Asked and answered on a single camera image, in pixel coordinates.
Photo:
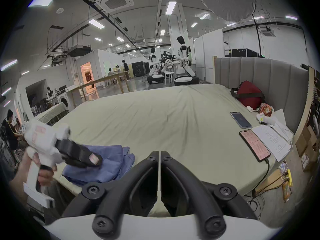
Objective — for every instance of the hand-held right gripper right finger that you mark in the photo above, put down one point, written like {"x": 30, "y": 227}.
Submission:
{"x": 200, "y": 196}

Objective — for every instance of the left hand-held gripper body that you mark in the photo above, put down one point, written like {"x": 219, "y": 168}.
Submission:
{"x": 45, "y": 139}

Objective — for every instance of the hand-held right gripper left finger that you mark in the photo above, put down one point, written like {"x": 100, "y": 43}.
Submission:
{"x": 117, "y": 196}

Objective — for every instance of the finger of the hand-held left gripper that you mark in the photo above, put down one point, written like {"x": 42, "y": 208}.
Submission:
{"x": 82, "y": 154}
{"x": 75, "y": 163}

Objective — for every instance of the person's left forearm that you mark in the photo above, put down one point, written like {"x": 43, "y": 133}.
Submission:
{"x": 17, "y": 194}

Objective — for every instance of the person's left hand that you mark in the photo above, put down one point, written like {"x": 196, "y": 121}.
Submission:
{"x": 47, "y": 175}

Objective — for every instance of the blue garment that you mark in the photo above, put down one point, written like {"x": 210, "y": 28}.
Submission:
{"x": 105, "y": 166}

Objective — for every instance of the white washing machine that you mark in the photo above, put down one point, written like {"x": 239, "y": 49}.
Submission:
{"x": 65, "y": 100}

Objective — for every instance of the long wooden table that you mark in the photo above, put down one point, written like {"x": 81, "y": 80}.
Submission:
{"x": 100, "y": 82}

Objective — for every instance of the phone with pink screen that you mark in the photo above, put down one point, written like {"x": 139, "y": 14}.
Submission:
{"x": 255, "y": 144}

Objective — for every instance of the bed with pale green sheet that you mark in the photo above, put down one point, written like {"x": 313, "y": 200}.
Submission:
{"x": 162, "y": 119}

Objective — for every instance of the phone with dark blue screen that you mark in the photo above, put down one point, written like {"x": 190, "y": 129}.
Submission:
{"x": 240, "y": 120}

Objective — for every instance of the white paper sheets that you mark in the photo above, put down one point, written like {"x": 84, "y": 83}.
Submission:
{"x": 275, "y": 141}

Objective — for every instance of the colourful snack packet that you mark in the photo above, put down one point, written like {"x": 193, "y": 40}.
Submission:
{"x": 266, "y": 109}

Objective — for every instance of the white paper bag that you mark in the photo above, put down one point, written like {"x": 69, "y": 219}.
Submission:
{"x": 282, "y": 124}

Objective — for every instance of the small white humanoid robot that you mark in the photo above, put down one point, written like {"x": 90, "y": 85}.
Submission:
{"x": 155, "y": 71}

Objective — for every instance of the red bag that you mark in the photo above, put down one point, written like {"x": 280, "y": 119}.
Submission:
{"x": 250, "y": 94}

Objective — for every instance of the white round stool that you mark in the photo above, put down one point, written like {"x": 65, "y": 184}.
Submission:
{"x": 169, "y": 77}

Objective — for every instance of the brown carton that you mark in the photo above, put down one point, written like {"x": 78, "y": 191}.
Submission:
{"x": 306, "y": 146}

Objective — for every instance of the tall white humanoid robot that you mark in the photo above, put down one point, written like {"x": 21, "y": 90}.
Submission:
{"x": 184, "y": 66}

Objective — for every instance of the grey padded headboard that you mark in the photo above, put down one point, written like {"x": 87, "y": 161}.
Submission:
{"x": 272, "y": 84}

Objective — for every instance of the long black equipment case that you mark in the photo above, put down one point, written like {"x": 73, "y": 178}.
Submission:
{"x": 245, "y": 52}

